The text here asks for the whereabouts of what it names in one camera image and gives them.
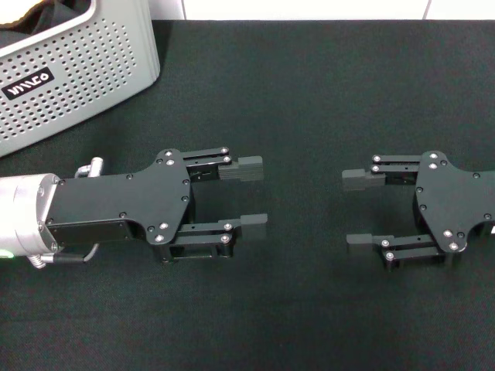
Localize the grey perforated storage box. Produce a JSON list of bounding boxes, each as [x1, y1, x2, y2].
[[0, 0, 162, 159]]

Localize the black cable with silver plug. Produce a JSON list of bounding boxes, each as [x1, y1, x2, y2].
[[27, 242, 98, 268]]

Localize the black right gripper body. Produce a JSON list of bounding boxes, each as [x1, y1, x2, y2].
[[412, 150, 495, 267]]

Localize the black tablecloth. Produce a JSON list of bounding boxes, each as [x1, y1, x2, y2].
[[0, 19, 495, 371]]

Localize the silver angled plug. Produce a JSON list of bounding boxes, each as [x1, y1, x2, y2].
[[74, 156, 106, 179]]

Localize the yellow and grey towel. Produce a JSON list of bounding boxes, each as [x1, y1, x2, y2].
[[0, 0, 42, 30]]

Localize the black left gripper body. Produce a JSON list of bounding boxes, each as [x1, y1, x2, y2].
[[45, 148, 193, 264]]

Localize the dark cloth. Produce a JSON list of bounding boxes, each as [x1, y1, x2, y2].
[[0, 0, 94, 38]]

